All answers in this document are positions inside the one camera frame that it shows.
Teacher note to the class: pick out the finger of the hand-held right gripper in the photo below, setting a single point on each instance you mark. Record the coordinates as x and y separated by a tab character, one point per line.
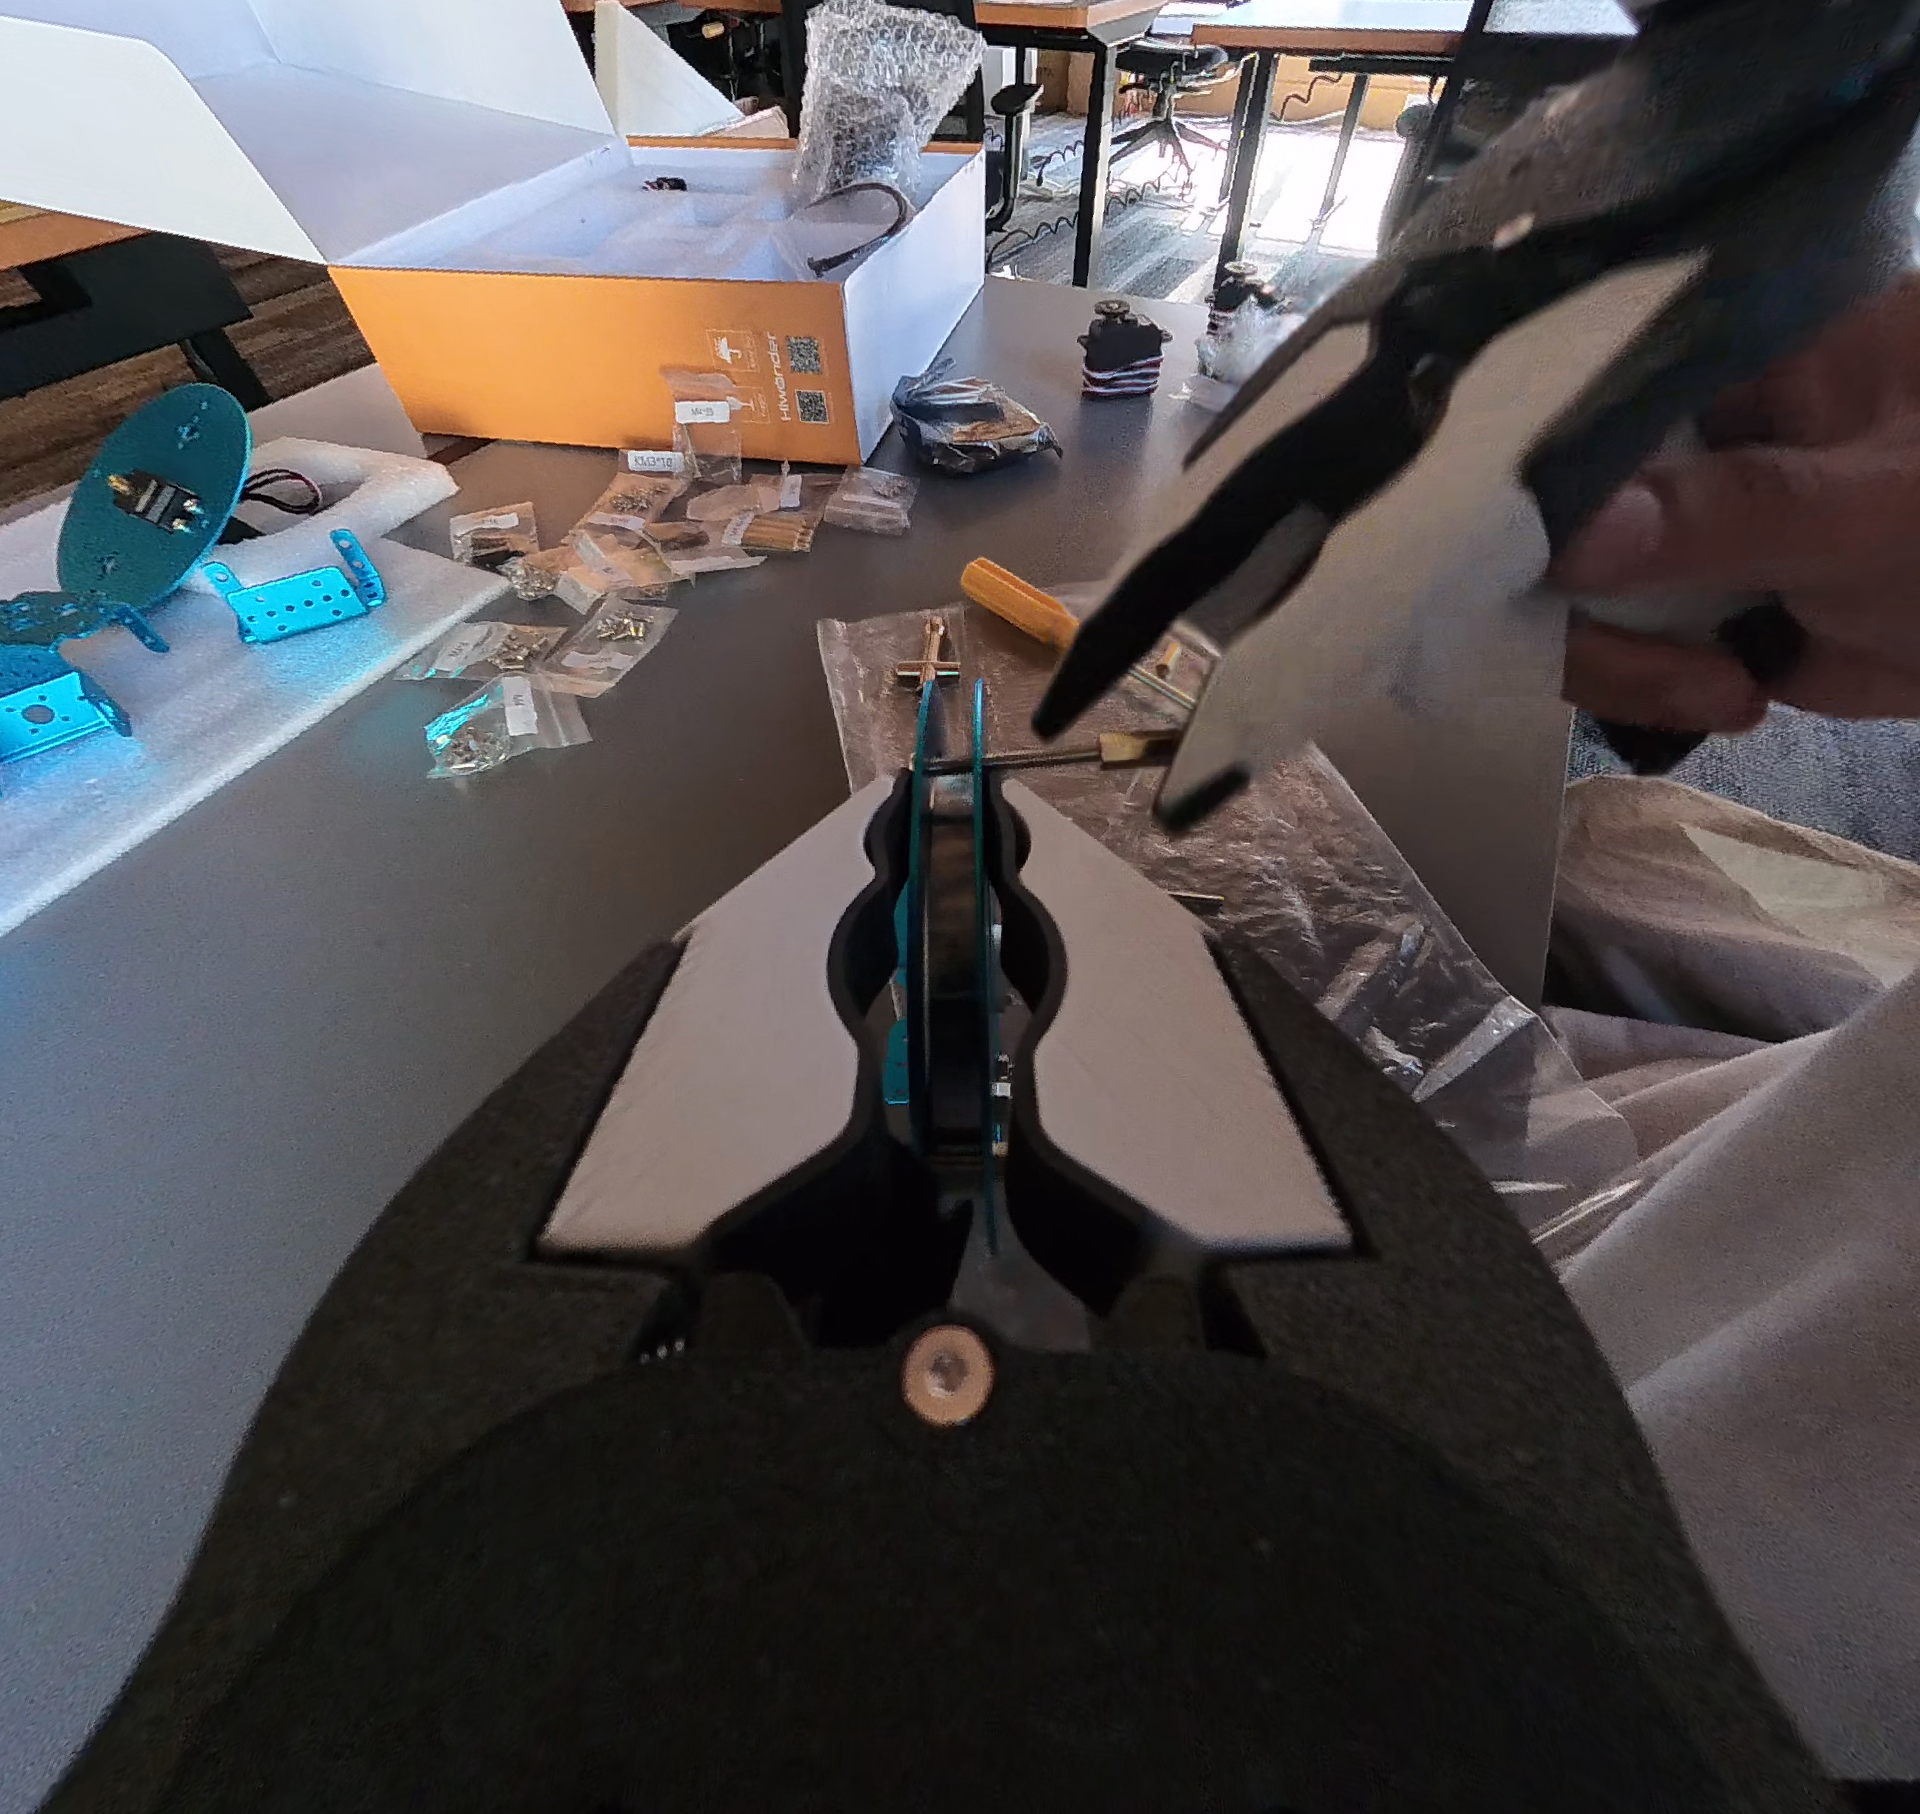
1426	540
1200	540

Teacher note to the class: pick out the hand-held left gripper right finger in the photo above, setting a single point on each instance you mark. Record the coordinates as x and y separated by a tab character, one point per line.
1171	1093

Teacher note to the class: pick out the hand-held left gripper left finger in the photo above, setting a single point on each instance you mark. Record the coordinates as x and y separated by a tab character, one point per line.
719	1093

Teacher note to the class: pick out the blue round metal turntable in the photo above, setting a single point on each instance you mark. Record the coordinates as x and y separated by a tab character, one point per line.
910	1079

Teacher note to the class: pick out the long dark metal screw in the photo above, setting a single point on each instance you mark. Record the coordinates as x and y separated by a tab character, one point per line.
1036	755

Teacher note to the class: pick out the person's right hand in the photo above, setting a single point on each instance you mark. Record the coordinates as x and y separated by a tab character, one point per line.
1832	525

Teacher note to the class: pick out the dark bag of parts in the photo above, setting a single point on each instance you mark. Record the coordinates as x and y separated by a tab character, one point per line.
976	428

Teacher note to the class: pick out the clear plastic bag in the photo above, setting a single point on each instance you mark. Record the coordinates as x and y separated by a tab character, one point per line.
1321	871

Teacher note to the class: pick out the small metal cross wrench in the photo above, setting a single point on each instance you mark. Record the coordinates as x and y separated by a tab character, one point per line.
932	667

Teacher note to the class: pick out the person's khaki trouser leg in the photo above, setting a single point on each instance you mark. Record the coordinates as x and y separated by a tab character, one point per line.
1725	900

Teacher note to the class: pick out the bubble wrap bundle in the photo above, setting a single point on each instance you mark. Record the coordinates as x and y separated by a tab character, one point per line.
884	73

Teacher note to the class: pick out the pile of small hardware bags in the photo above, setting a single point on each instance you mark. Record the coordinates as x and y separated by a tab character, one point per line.
600	540

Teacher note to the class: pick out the white foam sheet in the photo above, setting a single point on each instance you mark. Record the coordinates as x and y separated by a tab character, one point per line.
300	673

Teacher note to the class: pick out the orange white cardboard box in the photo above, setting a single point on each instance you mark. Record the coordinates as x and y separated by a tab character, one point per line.
600	361

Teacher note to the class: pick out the blue round servo plate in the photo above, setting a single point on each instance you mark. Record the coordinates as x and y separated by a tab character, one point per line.
195	418

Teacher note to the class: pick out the blue metal bracket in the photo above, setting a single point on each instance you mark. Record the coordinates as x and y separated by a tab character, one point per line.
300	607
45	712
62	622

